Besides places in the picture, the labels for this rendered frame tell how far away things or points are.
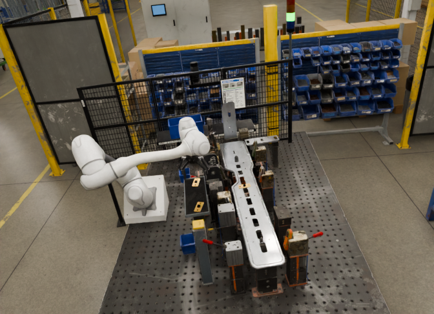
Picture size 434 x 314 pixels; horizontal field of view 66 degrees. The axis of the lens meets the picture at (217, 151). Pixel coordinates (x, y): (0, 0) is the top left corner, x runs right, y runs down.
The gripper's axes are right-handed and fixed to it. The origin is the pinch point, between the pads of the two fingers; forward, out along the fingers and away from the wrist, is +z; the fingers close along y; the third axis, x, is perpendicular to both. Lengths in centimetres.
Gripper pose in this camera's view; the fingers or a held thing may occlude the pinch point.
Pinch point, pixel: (195, 177)
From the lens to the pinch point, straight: 215.8
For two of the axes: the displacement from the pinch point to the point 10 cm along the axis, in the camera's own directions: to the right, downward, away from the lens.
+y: 9.8, -0.1, -1.8
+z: 1.0, 8.6, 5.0
